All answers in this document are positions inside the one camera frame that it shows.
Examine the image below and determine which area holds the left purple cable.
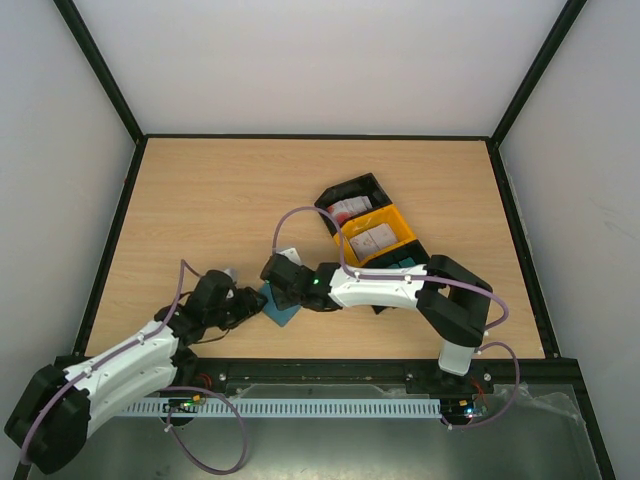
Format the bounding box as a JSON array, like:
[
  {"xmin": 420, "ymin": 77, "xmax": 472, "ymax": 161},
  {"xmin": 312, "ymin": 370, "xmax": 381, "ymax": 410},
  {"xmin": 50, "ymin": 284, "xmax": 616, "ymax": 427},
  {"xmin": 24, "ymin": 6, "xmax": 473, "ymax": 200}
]
[{"xmin": 19, "ymin": 258, "xmax": 249, "ymax": 474}]

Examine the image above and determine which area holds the black bin with red cards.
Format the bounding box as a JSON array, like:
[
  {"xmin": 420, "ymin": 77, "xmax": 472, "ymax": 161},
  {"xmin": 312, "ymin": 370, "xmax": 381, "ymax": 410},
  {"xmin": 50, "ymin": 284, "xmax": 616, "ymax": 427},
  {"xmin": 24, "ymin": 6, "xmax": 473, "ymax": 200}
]
[{"xmin": 314, "ymin": 173, "xmax": 392, "ymax": 227}]

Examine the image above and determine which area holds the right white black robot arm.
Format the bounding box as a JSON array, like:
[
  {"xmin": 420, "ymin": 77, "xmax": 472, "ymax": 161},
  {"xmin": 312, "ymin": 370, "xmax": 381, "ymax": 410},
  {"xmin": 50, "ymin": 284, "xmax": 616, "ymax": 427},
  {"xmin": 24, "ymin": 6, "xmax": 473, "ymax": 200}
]
[{"xmin": 261, "ymin": 253, "xmax": 495, "ymax": 376}]

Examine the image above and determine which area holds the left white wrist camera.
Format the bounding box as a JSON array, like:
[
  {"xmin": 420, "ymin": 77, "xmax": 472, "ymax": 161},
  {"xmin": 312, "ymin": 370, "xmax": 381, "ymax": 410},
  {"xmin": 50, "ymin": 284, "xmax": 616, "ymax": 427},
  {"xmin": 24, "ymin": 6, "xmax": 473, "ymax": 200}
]
[{"xmin": 223, "ymin": 268, "xmax": 237, "ymax": 298}]

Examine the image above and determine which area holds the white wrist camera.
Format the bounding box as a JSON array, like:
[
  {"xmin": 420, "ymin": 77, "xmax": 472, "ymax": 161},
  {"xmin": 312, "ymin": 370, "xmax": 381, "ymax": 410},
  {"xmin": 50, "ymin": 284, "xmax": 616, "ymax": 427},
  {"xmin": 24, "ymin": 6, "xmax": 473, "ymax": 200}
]
[
  {"xmin": 223, "ymin": 268, "xmax": 237, "ymax": 298},
  {"xmin": 279, "ymin": 247, "xmax": 302, "ymax": 266}
]

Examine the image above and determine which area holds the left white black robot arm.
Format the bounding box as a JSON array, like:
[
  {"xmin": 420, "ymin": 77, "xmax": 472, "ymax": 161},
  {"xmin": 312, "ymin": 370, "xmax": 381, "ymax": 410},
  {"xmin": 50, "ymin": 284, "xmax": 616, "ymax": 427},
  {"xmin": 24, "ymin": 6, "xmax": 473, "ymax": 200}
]
[{"xmin": 4, "ymin": 270, "xmax": 267, "ymax": 473}]

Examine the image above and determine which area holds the stack of white red cards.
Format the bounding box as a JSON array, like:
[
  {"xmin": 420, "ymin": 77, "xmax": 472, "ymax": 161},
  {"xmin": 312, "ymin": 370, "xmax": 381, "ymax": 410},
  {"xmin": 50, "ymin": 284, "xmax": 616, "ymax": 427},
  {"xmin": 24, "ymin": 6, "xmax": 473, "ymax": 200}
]
[{"xmin": 327, "ymin": 196, "xmax": 372, "ymax": 224}]

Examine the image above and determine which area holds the teal card stack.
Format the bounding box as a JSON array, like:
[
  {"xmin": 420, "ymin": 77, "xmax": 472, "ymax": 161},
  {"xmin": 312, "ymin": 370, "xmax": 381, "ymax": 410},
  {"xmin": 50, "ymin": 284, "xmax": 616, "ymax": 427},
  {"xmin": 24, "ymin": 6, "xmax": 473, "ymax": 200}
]
[{"xmin": 390, "ymin": 257, "xmax": 416, "ymax": 269}]

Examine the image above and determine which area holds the light blue slotted cable duct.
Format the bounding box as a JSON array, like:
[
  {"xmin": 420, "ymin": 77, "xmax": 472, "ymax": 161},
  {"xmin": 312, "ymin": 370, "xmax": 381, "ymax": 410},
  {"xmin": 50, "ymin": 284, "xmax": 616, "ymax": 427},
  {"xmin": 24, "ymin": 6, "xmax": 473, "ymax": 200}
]
[{"xmin": 120, "ymin": 398, "xmax": 441, "ymax": 419}]

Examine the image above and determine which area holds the teal card holder wallet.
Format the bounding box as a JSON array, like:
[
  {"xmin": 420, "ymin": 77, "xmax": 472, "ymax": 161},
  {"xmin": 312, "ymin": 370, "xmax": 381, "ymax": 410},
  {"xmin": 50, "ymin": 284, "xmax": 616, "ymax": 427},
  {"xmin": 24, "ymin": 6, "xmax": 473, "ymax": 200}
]
[{"xmin": 259, "ymin": 282, "xmax": 301, "ymax": 327}]

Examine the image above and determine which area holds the black bin with teal cards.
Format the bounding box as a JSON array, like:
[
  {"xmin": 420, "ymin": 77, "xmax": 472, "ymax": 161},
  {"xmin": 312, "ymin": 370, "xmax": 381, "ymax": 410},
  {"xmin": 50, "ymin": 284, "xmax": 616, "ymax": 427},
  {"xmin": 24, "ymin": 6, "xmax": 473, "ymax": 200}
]
[{"xmin": 359, "ymin": 242, "xmax": 431, "ymax": 316}]

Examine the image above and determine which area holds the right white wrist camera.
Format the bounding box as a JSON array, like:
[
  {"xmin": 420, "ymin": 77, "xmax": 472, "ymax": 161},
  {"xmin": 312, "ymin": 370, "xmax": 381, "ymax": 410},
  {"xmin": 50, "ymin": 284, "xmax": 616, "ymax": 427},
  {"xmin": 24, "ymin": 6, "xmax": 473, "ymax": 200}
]
[{"xmin": 279, "ymin": 247, "xmax": 302, "ymax": 266}]

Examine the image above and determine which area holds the purple cable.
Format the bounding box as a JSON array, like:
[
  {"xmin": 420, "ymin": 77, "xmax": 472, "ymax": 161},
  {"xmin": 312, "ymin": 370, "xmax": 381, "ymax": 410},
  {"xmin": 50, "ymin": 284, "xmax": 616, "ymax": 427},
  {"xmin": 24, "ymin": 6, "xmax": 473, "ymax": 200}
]
[
  {"xmin": 272, "ymin": 206, "xmax": 521, "ymax": 432},
  {"xmin": 19, "ymin": 258, "xmax": 249, "ymax": 474}
]

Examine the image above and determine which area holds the stack of cards yellow bin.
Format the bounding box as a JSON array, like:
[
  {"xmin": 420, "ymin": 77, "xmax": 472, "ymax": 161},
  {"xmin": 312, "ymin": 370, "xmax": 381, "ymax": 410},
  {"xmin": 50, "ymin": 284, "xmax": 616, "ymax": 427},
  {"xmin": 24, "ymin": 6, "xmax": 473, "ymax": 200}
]
[{"xmin": 349, "ymin": 223, "xmax": 397, "ymax": 261}]

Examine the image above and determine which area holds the yellow bin with cards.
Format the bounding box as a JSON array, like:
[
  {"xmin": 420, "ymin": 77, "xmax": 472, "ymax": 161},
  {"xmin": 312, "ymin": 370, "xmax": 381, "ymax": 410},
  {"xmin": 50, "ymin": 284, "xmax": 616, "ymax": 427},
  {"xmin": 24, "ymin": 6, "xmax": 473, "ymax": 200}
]
[{"xmin": 341, "ymin": 205, "xmax": 417, "ymax": 267}]

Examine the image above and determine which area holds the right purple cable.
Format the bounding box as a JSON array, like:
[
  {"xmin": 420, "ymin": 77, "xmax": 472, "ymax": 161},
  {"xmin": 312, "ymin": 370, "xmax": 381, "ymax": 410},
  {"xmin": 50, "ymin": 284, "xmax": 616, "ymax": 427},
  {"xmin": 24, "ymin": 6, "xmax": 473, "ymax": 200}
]
[{"xmin": 272, "ymin": 206, "xmax": 521, "ymax": 432}]

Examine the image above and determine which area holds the black aluminium frame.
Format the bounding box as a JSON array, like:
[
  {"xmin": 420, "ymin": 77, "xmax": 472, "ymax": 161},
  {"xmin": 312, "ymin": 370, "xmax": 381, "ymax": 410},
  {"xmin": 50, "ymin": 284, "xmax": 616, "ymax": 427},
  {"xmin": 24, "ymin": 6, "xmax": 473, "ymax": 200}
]
[{"xmin": 53, "ymin": 1, "xmax": 615, "ymax": 479}]

